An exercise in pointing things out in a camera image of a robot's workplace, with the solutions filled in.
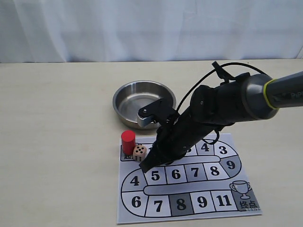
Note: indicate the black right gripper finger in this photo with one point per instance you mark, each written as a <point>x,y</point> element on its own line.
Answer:
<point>154,158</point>

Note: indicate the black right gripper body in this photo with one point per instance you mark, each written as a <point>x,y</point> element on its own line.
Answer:
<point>172,144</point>

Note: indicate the wooden die black pips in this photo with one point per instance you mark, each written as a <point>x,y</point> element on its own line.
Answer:
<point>139,153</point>

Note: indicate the red cylinder game piece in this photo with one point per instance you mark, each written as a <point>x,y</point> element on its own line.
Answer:
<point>128,141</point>

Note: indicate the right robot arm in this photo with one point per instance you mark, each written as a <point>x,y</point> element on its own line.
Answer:
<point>245,98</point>

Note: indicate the printed paper game board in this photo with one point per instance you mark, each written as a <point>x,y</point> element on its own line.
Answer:
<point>208,182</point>

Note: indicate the stainless steel round bowl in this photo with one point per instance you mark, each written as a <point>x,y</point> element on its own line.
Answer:
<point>130,97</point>

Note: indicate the white backdrop curtain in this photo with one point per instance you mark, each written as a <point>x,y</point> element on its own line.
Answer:
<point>149,30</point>

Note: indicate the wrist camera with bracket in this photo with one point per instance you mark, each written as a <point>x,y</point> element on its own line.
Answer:
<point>159,111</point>

